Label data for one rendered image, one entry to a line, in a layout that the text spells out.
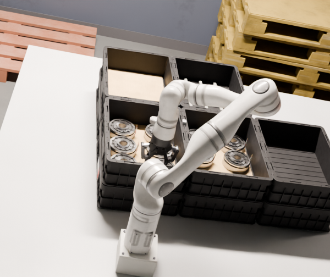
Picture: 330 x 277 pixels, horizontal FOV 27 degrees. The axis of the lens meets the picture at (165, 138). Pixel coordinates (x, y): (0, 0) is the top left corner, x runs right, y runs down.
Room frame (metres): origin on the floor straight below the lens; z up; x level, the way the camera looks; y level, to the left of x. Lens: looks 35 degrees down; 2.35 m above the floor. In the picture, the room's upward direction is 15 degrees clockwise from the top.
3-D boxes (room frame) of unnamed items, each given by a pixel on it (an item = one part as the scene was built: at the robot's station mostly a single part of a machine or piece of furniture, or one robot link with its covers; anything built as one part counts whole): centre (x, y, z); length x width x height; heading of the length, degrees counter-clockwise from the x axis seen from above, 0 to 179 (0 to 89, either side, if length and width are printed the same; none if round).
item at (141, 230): (1.65, 0.00, 0.87); 0.09 x 0.09 x 0.17; 14
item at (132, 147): (2.05, 0.14, 0.86); 0.10 x 0.10 x 0.01
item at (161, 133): (1.99, 0.01, 1.04); 0.11 x 0.09 x 0.06; 14
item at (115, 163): (2.07, 0.07, 0.92); 0.40 x 0.30 x 0.02; 14
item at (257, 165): (2.14, -0.22, 0.87); 0.40 x 0.30 x 0.11; 14
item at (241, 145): (2.26, -0.26, 0.86); 0.10 x 0.10 x 0.01
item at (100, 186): (2.07, 0.07, 0.76); 0.40 x 0.30 x 0.12; 14
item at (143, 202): (1.65, 0.00, 1.02); 0.09 x 0.09 x 0.17; 43
